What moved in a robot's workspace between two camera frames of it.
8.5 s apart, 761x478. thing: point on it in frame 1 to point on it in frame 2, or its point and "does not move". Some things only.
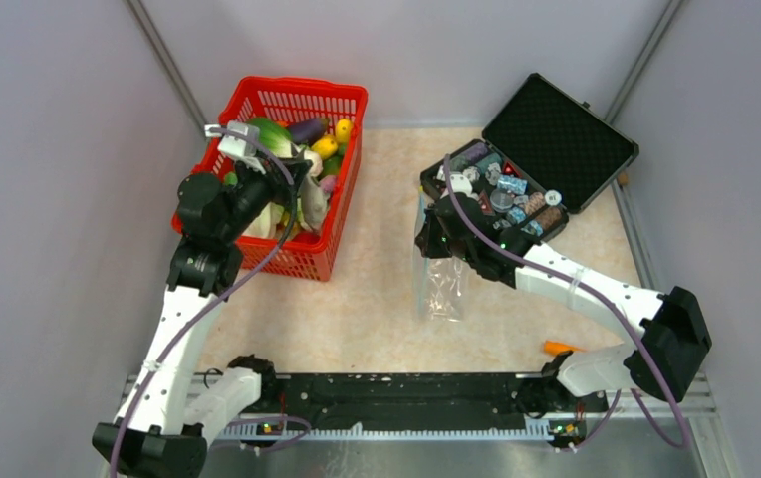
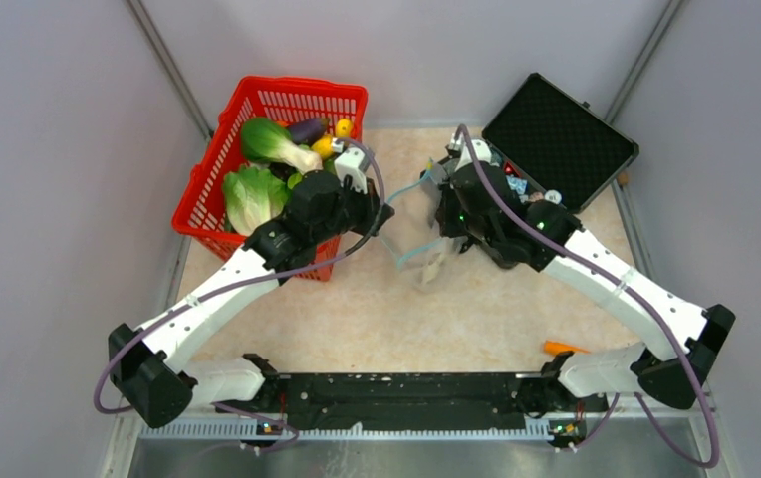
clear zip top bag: [439, 283] to [418, 246]
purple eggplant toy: [308, 130] does not move
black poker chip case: [546, 153] does not move
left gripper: [284, 192] to [368, 201]
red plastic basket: [290, 100] does not move
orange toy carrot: [555, 347] does not move
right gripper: [426, 241] to [445, 224]
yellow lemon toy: [325, 147] does not move
